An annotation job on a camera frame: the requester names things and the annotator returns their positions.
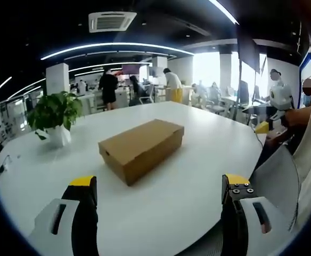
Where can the ceiling air conditioner vent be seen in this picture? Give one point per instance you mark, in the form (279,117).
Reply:
(112,21)

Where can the grey mesh office chair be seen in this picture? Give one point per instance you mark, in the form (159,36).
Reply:
(274,181)

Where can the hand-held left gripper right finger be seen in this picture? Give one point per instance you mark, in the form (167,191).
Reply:
(248,213)

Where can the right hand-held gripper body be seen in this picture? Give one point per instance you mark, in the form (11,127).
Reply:
(280,96)

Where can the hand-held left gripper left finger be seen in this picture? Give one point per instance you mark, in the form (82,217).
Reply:
(65,213)

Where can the green potted plant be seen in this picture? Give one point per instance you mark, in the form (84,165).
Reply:
(55,110)

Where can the white office chair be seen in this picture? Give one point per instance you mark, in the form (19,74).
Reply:
(148,96)

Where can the white plant pot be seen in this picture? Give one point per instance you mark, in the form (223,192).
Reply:
(59,136)

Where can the brown cardboard shoe box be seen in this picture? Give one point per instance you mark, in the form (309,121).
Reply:
(142,149)

